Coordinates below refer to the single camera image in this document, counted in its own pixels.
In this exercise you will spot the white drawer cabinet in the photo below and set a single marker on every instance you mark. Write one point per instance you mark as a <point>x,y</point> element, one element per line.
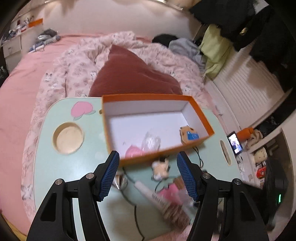
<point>12,46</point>

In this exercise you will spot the white cosmetic tube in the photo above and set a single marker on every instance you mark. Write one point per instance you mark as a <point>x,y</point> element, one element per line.
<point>159,202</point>

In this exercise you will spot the small folding fan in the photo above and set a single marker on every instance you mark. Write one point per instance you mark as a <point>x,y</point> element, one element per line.
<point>120,182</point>

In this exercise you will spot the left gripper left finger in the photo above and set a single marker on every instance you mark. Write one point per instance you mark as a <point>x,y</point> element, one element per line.
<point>54,219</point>

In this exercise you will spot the orange bottle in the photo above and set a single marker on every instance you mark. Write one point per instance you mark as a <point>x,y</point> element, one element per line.
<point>244,134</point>

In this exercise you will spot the lime green garment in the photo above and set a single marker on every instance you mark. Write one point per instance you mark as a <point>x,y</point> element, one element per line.
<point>216,49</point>

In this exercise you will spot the brown plush pouch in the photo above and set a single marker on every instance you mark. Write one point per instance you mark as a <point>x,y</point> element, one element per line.
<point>188,134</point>

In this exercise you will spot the smartphone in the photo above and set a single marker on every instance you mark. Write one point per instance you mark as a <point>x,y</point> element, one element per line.
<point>235,143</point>

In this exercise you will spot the mint green lap table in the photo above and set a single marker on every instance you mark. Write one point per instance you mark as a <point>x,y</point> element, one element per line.
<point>127,215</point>

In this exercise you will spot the white cartoon figurine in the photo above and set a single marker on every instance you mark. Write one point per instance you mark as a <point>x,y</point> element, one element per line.
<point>160,169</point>

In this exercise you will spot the orange cardboard box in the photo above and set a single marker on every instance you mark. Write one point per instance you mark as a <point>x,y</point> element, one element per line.
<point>128,117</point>

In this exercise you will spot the floral pink duvet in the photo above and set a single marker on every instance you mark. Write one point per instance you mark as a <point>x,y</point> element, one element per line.
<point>74,72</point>

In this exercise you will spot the black garment pile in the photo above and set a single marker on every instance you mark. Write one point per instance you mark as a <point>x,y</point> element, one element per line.
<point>164,39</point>

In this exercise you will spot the grey hoodie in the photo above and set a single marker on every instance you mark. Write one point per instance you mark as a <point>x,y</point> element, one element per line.
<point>187,48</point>

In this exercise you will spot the bubble wrap ball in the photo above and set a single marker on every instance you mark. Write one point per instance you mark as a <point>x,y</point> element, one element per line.
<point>151,143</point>

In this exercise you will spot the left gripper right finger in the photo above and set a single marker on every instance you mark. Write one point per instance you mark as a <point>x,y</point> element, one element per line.
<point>241,220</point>

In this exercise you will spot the brown card box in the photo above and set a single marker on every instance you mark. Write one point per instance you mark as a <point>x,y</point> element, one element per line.
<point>176,214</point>

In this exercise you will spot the dark red pillow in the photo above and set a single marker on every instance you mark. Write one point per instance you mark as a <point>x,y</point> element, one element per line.
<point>125,73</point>

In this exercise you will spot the clothes pile on bed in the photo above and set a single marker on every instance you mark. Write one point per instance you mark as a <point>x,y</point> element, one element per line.
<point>48,36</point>

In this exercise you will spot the pink translucent shell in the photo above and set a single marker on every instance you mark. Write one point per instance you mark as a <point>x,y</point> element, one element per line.
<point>171,194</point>
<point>135,151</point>

